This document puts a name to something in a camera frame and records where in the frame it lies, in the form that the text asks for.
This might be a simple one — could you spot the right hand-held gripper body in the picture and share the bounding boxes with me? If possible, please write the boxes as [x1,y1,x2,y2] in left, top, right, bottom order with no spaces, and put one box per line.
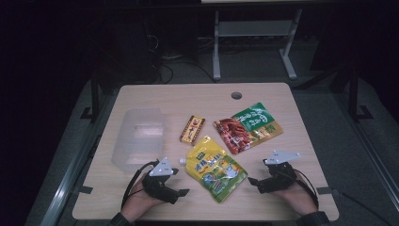
[257,150,301,194]

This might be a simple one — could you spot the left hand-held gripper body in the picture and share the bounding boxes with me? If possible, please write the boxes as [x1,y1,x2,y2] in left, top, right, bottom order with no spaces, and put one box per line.
[142,156,179,205]

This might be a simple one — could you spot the clear plastic container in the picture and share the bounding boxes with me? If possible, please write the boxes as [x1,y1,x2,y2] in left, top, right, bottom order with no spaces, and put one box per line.
[111,107,168,174]

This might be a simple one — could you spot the yellow spout pouch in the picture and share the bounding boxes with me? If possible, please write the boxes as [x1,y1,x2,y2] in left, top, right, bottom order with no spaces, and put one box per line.
[179,135,248,204]

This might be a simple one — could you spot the small brown yellow box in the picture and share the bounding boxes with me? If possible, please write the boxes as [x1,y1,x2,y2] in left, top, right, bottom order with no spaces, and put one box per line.
[179,115,206,146]

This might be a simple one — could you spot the person's right hand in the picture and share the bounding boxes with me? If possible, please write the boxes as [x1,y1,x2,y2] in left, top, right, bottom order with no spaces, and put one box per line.
[272,175,318,217]

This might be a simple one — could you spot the person's left hand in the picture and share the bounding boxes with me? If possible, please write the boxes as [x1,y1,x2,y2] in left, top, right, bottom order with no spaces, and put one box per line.
[120,175,166,223]

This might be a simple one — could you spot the green and red food packet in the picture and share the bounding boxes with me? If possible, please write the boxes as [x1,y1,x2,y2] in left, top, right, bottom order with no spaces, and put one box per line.
[213,102,284,155]

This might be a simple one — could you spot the grey tape strip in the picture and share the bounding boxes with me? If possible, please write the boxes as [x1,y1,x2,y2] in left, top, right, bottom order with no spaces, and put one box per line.
[74,185,94,195]
[315,186,337,196]

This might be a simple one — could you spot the black metal stand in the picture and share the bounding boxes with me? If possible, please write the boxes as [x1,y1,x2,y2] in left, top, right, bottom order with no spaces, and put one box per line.
[345,65,375,122]

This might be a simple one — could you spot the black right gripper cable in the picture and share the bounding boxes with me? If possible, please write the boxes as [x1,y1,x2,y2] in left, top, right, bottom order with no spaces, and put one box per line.
[293,169,320,209]

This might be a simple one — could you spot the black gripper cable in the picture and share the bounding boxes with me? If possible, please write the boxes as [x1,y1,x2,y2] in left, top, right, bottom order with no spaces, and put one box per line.
[120,160,160,210]
[293,169,320,209]

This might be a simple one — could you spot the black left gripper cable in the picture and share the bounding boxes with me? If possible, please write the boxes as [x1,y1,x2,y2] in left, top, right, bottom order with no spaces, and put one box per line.
[120,160,160,210]

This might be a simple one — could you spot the black floor cable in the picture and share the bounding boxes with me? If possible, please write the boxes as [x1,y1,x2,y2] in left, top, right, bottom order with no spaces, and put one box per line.
[340,191,389,226]

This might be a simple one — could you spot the aluminium rail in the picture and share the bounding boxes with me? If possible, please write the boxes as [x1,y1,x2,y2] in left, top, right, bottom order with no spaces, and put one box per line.
[332,92,399,205]
[39,93,119,226]

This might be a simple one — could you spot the black floor cables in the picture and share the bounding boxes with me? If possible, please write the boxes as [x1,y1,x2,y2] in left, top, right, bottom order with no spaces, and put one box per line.
[147,33,218,85]

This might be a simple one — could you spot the white metal table frame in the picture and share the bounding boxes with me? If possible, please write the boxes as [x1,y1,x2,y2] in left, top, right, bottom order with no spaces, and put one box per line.
[212,8,304,81]

